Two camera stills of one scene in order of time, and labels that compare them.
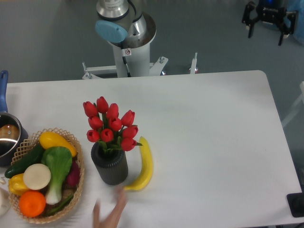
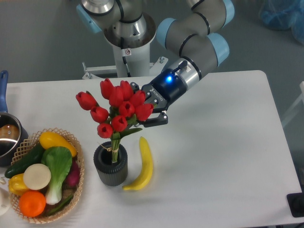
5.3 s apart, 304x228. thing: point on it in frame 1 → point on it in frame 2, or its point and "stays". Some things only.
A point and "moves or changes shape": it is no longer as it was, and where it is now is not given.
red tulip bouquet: (106, 127) moves or changes shape
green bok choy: (59, 160) stays
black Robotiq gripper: (270, 11) → (168, 86)
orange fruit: (32, 203) stays
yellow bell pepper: (16, 185) stays
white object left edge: (5, 202) stays
